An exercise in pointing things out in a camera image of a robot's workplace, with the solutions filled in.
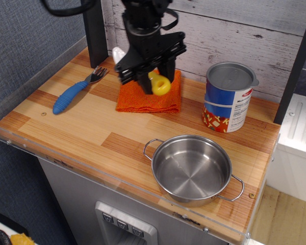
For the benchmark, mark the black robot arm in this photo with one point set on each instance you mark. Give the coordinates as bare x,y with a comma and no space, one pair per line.
142,14

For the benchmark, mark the black right upright post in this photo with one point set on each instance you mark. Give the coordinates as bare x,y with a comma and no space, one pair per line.
292,82

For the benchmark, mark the blue handled metal fork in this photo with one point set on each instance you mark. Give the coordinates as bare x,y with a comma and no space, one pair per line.
65,99

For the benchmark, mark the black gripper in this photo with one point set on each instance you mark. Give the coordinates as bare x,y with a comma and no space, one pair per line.
149,49

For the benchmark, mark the stainless steel pot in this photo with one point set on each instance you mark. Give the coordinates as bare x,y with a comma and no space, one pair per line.
192,170

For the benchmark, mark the yellow handled white toy knife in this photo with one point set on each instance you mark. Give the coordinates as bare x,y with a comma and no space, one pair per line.
159,84

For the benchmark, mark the black and yellow corner object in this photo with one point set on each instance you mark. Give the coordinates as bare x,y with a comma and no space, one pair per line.
13,233

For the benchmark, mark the black left upright post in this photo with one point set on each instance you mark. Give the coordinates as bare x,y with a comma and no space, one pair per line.
95,34

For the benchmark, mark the clear acrylic guard rail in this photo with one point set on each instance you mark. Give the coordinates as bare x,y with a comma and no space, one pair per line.
105,145

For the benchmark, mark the orange folded towel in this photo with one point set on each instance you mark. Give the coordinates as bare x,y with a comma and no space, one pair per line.
132,98

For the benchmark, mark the white cabinet at right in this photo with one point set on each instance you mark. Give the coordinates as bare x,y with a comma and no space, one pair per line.
287,169

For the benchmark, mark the black upright post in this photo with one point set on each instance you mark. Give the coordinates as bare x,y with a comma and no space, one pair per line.
292,82
95,34

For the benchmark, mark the blue labelled tin can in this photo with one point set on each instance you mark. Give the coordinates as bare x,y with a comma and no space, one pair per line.
227,95

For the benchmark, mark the silver dispenser button panel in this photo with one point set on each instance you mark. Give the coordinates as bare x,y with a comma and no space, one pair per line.
118,227

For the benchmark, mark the grey toy fridge cabinet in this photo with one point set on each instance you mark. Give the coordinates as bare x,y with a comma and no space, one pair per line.
77,196

